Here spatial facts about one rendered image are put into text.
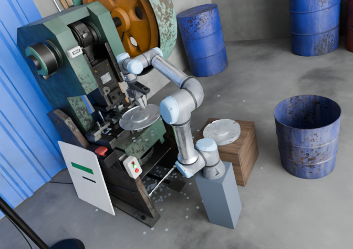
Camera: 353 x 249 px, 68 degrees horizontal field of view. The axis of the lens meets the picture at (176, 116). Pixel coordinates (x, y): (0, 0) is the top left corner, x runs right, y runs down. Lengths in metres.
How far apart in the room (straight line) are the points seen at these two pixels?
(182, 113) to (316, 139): 1.03
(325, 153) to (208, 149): 0.89
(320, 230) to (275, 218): 0.26
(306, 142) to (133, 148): 1.15
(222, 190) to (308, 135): 0.67
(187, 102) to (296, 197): 1.19
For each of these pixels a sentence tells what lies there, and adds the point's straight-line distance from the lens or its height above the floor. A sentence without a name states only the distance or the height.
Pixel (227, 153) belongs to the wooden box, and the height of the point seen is 0.33.
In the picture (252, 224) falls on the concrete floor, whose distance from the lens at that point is 1.95.
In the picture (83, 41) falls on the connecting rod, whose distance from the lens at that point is 1.73.
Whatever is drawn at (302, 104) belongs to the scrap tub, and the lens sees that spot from 2.22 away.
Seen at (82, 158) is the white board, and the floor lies 0.49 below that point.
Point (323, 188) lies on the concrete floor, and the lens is 2.13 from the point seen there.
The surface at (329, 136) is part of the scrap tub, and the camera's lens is 1.95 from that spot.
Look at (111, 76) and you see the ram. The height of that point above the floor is 1.06.
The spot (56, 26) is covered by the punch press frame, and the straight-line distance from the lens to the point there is 1.64.
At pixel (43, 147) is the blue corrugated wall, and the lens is 3.02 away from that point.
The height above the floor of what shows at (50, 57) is 1.34.
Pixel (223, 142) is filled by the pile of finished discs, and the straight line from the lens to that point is 1.96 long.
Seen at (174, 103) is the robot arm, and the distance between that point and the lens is 1.15.
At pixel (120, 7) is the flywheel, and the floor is 1.41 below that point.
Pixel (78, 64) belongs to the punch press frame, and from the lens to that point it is 1.64.
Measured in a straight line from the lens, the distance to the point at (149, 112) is 1.78.
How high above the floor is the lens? 1.62
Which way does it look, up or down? 31 degrees down
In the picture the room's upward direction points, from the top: 19 degrees counter-clockwise
